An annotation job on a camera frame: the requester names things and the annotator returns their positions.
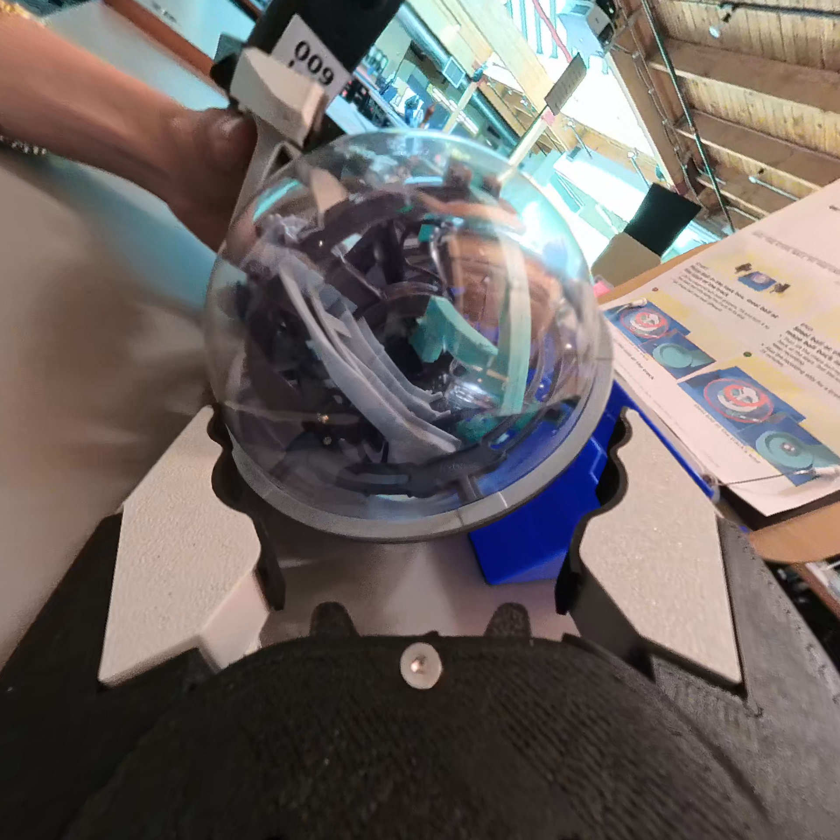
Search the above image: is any printed instruction sheet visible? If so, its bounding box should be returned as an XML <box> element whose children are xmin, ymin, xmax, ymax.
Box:
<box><xmin>600</xmin><ymin>187</ymin><xmax>840</xmax><ymax>519</ymax></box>

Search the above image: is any gold chain bracelet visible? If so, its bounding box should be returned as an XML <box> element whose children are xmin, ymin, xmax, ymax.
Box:
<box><xmin>0</xmin><ymin>7</ymin><xmax>52</xmax><ymax>160</ymax></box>

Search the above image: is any white ceiling projector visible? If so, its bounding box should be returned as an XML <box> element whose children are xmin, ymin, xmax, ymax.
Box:
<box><xmin>564</xmin><ymin>0</ymin><xmax>618</xmax><ymax>53</ymax></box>

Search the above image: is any person's left hand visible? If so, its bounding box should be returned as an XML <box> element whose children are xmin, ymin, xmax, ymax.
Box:
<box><xmin>26</xmin><ymin>20</ymin><xmax>260</xmax><ymax>253</ymax></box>

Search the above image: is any sign panel on pole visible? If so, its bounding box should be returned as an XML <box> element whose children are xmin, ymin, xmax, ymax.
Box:
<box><xmin>545</xmin><ymin>52</ymin><xmax>588</xmax><ymax>116</ymax></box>

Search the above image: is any clear plastic maze ball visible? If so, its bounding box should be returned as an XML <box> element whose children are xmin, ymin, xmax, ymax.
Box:
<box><xmin>203</xmin><ymin>130</ymin><xmax>616</xmax><ymax>544</ymax></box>

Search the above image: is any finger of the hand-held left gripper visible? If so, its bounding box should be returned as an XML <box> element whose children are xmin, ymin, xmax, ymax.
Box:
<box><xmin>230</xmin><ymin>48</ymin><xmax>329</xmax><ymax>219</ymax></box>

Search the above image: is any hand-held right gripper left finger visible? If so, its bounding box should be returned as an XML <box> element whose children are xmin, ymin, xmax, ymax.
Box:
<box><xmin>97</xmin><ymin>403</ymin><xmax>287</xmax><ymax>688</ymax></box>

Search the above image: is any blue plastic bin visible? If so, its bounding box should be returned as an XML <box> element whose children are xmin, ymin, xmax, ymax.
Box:
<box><xmin>467</xmin><ymin>381</ymin><xmax>716</xmax><ymax>586</ymax></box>

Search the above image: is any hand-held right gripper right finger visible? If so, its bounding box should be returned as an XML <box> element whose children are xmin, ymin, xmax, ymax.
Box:
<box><xmin>554</xmin><ymin>407</ymin><xmax>744</xmax><ymax>686</ymax></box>

